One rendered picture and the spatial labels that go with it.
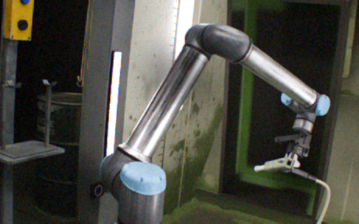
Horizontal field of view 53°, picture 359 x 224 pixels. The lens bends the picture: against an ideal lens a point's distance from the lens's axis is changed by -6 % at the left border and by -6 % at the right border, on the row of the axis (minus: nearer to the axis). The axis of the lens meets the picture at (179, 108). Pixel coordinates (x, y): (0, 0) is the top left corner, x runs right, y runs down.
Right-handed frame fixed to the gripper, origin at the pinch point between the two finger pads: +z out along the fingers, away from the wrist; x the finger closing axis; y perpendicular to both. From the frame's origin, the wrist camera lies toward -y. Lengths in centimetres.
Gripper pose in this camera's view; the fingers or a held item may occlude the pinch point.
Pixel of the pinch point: (284, 169)
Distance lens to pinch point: 182.8
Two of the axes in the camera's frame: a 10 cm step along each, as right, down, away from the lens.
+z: -3.7, 9.0, -2.3
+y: 9.2, 3.8, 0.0
